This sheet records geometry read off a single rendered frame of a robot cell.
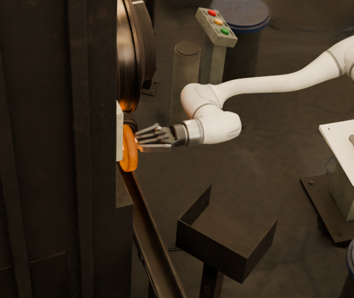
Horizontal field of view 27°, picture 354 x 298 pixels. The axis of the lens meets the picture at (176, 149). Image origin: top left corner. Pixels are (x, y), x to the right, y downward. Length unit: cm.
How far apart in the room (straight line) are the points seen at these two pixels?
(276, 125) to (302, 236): 73
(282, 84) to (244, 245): 57
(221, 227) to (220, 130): 33
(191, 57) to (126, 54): 120
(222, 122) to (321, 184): 117
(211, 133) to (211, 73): 109
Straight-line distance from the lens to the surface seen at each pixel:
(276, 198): 351
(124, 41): 222
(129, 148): 241
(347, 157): 327
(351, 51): 262
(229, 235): 256
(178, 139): 249
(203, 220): 257
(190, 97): 265
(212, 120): 253
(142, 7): 237
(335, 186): 350
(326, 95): 413
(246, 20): 382
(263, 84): 263
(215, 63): 355
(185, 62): 342
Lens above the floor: 257
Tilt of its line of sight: 44 degrees down
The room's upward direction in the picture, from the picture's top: 5 degrees clockwise
